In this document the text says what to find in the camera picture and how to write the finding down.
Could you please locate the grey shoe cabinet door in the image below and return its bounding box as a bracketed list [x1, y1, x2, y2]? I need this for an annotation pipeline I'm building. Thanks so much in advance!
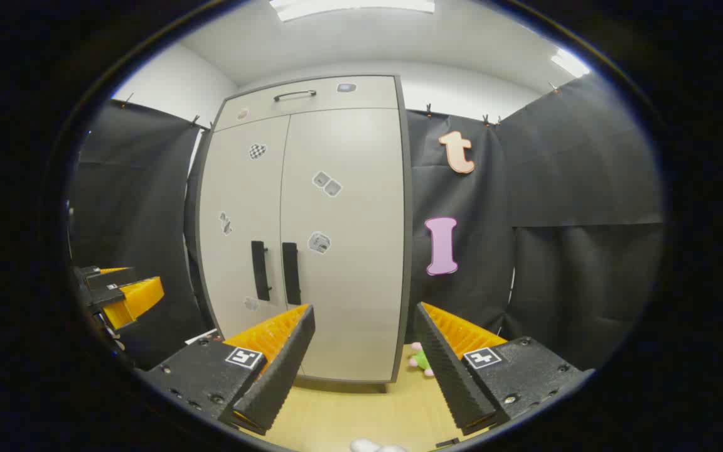
[198, 115, 291, 343]
[280, 108, 406, 382]

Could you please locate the grey double-door shoe cabinet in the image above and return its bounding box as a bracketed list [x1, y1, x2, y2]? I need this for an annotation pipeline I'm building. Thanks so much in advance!
[193, 74, 414, 385]

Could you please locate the long ceiling light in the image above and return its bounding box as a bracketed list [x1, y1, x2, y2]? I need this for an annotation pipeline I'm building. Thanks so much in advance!
[269, 0, 436, 23]

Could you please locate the small ceiling light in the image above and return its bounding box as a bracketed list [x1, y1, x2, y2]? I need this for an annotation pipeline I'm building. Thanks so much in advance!
[550, 49, 591, 78]

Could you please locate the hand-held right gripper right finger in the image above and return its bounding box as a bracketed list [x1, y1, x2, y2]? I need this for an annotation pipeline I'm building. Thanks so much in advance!
[413, 301, 594, 436]

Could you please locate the grey cabinet drawer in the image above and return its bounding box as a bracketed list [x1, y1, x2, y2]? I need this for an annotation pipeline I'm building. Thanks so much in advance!
[214, 75, 399, 131]

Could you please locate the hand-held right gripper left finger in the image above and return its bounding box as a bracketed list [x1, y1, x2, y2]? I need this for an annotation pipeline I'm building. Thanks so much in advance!
[136, 304, 316, 436]

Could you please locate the black backdrop cloth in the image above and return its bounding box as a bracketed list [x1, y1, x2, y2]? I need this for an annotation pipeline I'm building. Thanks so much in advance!
[68, 75, 665, 371]

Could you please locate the green and pink plush toy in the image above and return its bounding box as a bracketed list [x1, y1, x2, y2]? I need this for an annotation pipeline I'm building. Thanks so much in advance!
[408, 342, 436, 377]

